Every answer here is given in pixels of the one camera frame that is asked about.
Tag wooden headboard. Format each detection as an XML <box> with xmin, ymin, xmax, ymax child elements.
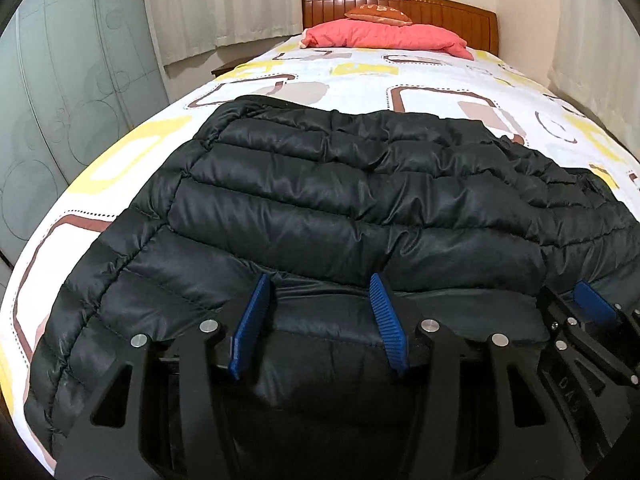
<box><xmin>302</xmin><ymin>0</ymin><xmax>500</xmax><ymax>56</ymax></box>

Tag frosted glass wardrobe door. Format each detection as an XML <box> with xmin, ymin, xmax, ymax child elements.
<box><xmin>0</xmin><ymin>0</ymin><xmax>171</xmax><ymax>266</ymax></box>

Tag wooden nightstand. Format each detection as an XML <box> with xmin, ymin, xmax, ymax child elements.
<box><xmin>211</xmin><ymin>57</ymin><xmax>246</xmax><ymax>78</ymax></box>

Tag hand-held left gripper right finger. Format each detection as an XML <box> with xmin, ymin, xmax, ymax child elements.
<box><xmin>367</xmin><ymin>272</ymin><xmax>576</xmax><ymax>480</ymax></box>

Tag cream window curtain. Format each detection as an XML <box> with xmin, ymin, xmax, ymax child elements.
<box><xmin>140</xmin><ymin>0</ymin><xmax>303</xmax><ymax>66</ymax></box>
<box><xmin>547</xmin><ymin>0</ymin><xmax>640</xmax><ymax>116</ymax></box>

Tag black puffer jacket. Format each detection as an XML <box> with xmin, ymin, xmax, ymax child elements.
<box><xmin>22</xmin><ymin>95</ymin><xmax>640</xmax><ymax>480</ymax></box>

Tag pink pillow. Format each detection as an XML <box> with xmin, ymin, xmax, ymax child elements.
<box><xmin>300</xmin><ymin>18</ymin><xmax>473</xmax><ymax>61</ymax></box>

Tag bed with patterned sheet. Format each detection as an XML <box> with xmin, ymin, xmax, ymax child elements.
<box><xmin>0</xmin><ymin>35</ymin><xmax>640</xmax><ymax>476</ymax></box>

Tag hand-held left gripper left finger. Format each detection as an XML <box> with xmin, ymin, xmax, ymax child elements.
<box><xmin>55</xmin><ymin>274</ymin><xmax>273</xmax><ymax>480</ymax></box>

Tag small orange cushion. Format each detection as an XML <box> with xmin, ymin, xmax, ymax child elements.
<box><xmin>344</xmin><ymin>2</ymin><xmax>413</xmax><ymax>26</ymax></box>

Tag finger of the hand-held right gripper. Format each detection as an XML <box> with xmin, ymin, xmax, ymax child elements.
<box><xmin>574</xmin><ymin>280</ymin><xmax>640</xmax><ymax>333</ymax></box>
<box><xmin>537</xmin><ymin>287</ymin><xmax>640</xmax><ymax>376</ymax></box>

